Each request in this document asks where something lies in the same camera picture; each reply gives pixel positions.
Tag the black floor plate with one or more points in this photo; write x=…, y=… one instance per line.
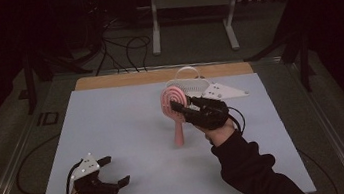
x=47, y=118

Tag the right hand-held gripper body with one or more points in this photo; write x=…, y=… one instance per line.
x=211, y=113

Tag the black stand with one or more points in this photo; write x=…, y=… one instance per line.
x=30, y=88
x=303, y=59

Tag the person's right hand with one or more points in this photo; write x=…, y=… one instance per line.
x=220, y=135

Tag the pink hairbrush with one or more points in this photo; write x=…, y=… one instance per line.
x=179, y=133

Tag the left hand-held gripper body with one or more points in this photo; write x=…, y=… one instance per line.
x=85, y=168

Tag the wooden table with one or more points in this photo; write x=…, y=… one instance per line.
x=124, y=79

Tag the white plastic basket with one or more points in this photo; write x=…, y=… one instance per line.
x=197, y=85

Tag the pale blue table mat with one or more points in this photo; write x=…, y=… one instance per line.
x=130, y=129

